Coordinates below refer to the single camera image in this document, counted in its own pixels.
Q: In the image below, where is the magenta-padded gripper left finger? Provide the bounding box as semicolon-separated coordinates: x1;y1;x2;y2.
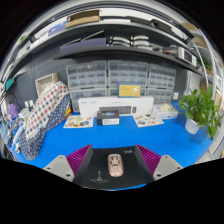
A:
43;143;94;183

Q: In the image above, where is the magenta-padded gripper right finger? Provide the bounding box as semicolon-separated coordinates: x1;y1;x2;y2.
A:
134;143;184;182

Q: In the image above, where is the pink transparent computer mouse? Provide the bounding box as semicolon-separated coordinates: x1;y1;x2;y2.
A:
107;153;125;178

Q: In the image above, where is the black mouse pad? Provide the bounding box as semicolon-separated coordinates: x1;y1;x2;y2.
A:
78;145;151;192

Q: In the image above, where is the colourful sticker sheet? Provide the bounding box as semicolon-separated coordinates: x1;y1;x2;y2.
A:
63;114;95;129
132;114;165;129

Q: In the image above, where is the navy polka dot cloth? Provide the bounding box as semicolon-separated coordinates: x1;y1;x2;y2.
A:
18;94;72;162

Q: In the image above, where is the clear plastic box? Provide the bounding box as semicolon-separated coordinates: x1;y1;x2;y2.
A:
151;103;179;120

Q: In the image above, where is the small dark product box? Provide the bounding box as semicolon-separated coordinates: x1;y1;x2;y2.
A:
96;109;121;127

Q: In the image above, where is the long white keyboard box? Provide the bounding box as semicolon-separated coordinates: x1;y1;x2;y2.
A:
77;96;155;118

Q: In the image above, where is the red blue checkered cloth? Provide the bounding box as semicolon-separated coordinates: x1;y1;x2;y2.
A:
24;80;70;141

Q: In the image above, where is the large-drawer grey cabinet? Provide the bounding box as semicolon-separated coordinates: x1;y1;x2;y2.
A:
107;86;148;98
69;88;108;113
145;87;175;105

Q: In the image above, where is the white small device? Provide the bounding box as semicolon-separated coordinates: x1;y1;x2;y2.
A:
18;107;31;123

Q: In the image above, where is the potted green plant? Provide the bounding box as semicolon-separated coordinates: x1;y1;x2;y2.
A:
178;84;221;139

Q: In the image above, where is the yellow card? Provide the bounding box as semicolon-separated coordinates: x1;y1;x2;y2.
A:
118;83;142;98

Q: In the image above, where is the purple figurine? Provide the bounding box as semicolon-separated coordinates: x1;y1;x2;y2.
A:
7;103;19;121

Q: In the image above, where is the white woven basket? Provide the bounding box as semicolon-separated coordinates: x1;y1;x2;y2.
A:
34;72;59;98

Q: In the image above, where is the small-drawer grey cabinet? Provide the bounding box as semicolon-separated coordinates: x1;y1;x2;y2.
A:
65;60;108;90
107;59;149;88
146;63;177;90

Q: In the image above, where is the teal tool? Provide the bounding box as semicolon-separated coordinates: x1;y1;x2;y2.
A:
4;77;15;92

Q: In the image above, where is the grey wall shelf unit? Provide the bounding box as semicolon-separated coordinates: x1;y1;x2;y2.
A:
6;8;214;78

